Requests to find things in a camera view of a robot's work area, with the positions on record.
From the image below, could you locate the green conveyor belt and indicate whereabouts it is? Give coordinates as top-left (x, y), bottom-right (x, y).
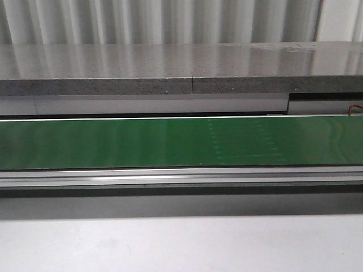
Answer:
top-left (1, 116), bottom-right (362, 170)

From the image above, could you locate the aluminium conveyor frame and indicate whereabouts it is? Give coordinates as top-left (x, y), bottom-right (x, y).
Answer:
top-left (1, 115), bottom-right (362, 188)

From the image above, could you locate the grey granite counter slab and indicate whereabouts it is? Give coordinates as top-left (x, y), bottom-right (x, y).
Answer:
top-left (1, 42), bottom-right (362, 96)

